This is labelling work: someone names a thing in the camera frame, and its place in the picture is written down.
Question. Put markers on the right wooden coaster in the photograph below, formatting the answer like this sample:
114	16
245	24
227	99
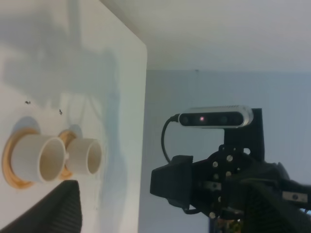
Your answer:
66	136

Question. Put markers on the left white teacup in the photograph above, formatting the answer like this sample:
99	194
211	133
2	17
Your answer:
38	158

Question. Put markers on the left wooden coaster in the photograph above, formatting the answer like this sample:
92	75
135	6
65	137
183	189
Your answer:
13	180

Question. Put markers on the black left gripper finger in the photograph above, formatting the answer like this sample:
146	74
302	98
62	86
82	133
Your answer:
59	211

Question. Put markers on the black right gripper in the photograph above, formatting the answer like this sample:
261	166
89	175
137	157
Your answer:
232	185

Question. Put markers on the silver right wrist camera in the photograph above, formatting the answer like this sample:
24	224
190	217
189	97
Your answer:
218	117

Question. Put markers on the white teacup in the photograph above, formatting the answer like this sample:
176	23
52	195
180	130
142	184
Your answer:
38	158
85	156

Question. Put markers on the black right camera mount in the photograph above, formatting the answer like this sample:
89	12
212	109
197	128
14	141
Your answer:
250	136

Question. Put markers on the wooden coaster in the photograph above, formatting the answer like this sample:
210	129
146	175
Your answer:
13	180
66	136

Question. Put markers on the right white teacup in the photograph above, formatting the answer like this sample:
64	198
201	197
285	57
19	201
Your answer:
85	156

